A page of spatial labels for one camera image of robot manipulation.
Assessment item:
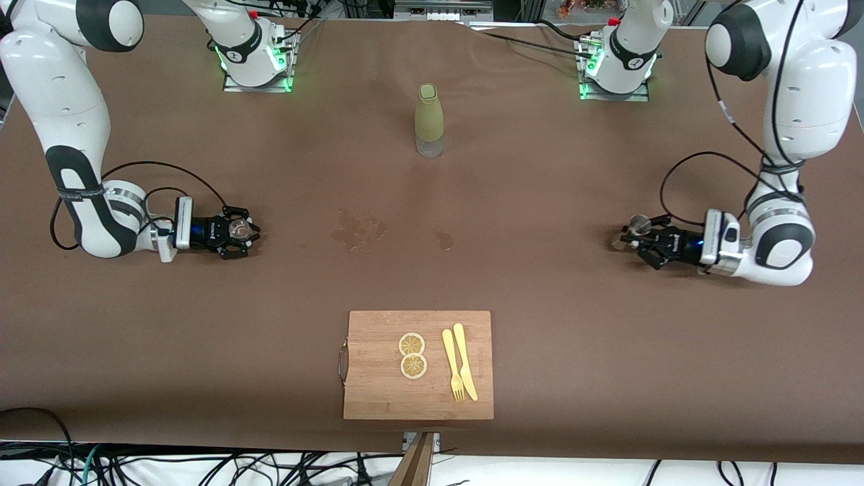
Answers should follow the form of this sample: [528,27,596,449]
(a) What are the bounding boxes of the grey power strip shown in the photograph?
[394,0,495,21]

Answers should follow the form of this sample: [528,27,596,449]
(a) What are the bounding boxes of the wooden post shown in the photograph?
[388,432,436,486]

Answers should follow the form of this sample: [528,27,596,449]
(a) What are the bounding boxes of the black base cable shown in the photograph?
[462,19,595,60]

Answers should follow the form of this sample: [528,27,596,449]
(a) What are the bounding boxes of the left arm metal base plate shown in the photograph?
[578,37,651,103]

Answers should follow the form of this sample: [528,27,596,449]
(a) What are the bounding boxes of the wooden cutting board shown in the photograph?
[343,310,495,421]

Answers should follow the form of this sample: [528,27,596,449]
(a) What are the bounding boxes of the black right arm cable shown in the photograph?
[51,161,230,250]

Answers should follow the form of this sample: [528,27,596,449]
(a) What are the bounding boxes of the green bottle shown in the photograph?
[414,83,446,159]

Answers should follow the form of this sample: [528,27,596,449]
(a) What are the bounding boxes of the metal jigger measuring cup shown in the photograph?
[619,215,653,252]

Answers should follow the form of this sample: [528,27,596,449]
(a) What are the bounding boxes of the metal bracket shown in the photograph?
[402,432,441,454]

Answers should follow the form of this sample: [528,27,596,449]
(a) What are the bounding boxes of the yellow plastic fork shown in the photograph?
[441,329,466,402]

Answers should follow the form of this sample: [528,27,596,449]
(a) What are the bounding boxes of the teal floor cable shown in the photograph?
[80,445,102,486]

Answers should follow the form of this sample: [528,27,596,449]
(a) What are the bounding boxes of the yellow plastic knife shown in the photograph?
[453,323,479,402]

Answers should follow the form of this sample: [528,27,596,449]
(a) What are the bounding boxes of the black looped floor cable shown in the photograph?
[0,407,76,486]

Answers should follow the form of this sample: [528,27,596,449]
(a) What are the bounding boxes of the brown table cover sheet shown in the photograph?
[0,12,864,466]

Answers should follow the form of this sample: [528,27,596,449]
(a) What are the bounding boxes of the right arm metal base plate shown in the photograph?
[223,27,296,93]

